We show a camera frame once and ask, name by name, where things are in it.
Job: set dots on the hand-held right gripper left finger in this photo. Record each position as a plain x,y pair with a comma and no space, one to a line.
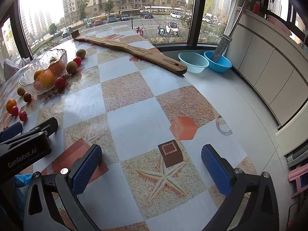
87,170

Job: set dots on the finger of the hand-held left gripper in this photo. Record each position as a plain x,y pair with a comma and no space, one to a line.
13,129
48,125

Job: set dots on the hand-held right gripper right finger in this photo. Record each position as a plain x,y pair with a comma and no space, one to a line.
216,170

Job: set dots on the person's left hand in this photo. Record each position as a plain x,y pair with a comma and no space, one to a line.
22,180

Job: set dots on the brown kiwi left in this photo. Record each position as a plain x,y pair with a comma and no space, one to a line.
21,91

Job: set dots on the pink-orange round fruit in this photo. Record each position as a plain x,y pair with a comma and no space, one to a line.
36,86

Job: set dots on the large orange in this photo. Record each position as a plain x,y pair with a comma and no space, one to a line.
46,79

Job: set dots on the white cloth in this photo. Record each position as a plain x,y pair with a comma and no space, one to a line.
9,67

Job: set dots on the green-brown jujube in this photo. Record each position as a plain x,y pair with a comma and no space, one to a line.
71,67

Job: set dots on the checkered printed tablecloth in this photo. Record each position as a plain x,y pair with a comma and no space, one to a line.
134,125

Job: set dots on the clear glass bowl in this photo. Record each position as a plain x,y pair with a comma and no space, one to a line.
59,57

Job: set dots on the green kiwi upper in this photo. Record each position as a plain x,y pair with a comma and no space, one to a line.
81,53

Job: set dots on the pink plastic stool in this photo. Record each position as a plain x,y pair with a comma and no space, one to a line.
297,175

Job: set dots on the pale green plastic stool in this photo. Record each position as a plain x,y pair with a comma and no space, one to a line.
297,157

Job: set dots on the white storage box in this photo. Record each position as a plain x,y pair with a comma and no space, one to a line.
292,134

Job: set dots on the light blue plastic basin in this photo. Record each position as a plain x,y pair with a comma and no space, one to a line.
193,62

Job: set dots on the long wooden board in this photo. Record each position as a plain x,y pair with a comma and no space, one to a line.
134,49

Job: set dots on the white cabinet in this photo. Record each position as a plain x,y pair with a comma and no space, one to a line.
269,65

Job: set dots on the red scooter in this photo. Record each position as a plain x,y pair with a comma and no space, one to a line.
139,31

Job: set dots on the street lamp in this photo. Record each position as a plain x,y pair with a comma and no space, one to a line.
131,20

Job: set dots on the white car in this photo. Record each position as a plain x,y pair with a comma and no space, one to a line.
172,26

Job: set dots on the pink basin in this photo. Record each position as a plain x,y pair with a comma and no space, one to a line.
279,25

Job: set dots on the white curtain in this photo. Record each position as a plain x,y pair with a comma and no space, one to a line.
238,4

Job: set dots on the red bottle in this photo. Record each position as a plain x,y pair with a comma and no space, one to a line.
256,7

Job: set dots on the dark window frame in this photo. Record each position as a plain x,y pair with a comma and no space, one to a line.
195,12

